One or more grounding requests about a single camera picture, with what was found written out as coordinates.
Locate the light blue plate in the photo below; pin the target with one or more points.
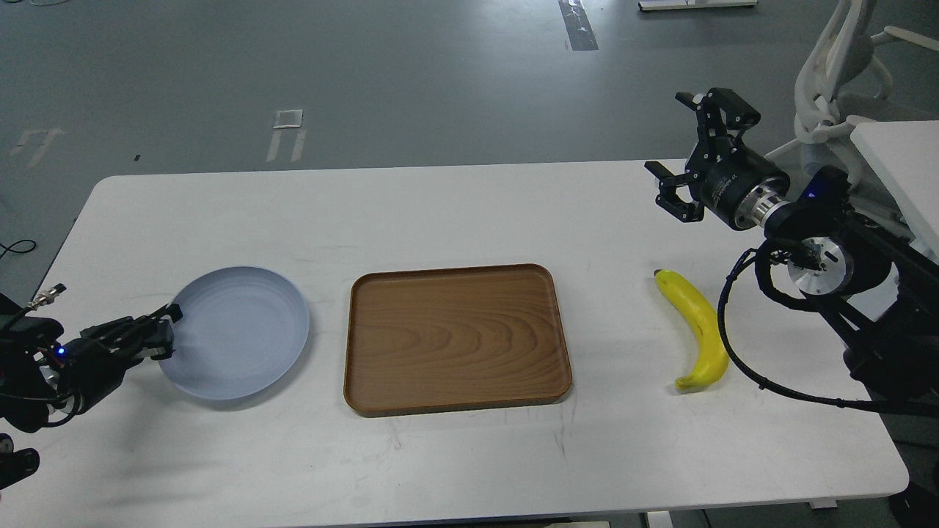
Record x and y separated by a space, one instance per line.
242 328

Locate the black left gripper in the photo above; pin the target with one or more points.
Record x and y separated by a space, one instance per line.
95 364

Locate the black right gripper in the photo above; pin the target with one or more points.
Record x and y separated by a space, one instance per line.
721 173

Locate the white side table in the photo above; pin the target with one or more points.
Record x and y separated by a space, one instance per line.
904 156

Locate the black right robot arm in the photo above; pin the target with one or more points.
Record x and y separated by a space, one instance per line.
819 255

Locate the white board on floor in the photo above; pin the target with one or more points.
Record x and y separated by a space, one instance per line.
648 6

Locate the brown wooden tray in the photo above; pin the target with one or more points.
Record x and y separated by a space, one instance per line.
455 339

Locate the yellow banana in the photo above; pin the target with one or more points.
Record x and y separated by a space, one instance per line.
712 359

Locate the white office chair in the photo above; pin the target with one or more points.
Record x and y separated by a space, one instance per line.
841 85

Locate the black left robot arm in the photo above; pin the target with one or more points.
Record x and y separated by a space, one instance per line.
46 383

